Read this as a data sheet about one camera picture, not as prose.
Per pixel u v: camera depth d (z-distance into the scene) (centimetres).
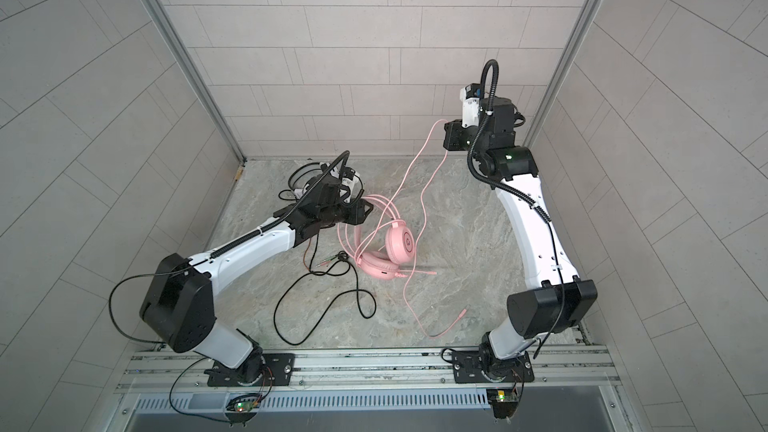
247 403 64
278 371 71
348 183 74
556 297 40
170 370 71
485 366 64
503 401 68
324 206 65
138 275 42
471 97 60
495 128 51
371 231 72
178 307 42
